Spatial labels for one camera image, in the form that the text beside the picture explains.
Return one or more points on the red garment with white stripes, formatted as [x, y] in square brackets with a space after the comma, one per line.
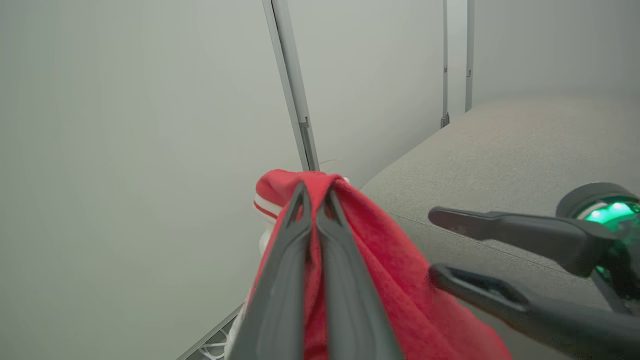
[405, 285]

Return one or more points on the grey fabric sofa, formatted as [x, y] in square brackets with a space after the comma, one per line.
[525, 150]

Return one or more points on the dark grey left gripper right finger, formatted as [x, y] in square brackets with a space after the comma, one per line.
[350, 310]

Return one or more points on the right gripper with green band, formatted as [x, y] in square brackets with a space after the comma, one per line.
[615, 215]

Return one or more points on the grey metal floor rail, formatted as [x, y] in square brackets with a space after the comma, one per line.
[210, 335]

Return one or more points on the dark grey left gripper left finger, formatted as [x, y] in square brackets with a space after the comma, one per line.
[280, 300]

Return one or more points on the wide grey metal partition post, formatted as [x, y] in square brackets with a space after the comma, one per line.
[295, 85]

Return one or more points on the thin grey metal partition post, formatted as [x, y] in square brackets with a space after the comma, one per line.
[445, 65]
[469, 55]

